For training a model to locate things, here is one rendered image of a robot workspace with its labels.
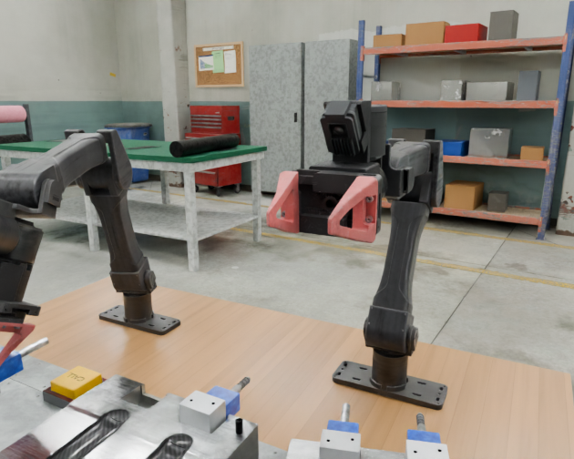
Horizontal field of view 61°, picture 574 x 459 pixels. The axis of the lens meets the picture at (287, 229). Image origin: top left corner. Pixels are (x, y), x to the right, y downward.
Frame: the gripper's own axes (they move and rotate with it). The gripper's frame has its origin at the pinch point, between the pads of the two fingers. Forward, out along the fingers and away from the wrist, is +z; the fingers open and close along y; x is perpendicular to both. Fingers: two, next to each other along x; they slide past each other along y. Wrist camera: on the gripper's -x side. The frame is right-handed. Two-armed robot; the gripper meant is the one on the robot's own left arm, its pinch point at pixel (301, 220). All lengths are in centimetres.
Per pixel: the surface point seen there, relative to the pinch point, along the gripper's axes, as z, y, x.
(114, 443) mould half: 4.5, -24.1, 30.5
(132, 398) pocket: -4.6, -29.9, 31.7
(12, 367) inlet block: 4, -44, 26
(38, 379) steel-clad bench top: -10, -59, 40
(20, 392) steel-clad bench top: -5, -58, 39
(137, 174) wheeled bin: -545, -548, 121
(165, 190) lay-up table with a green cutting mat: -347, -319, 91
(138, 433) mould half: 2.0, -22.4, 30.3
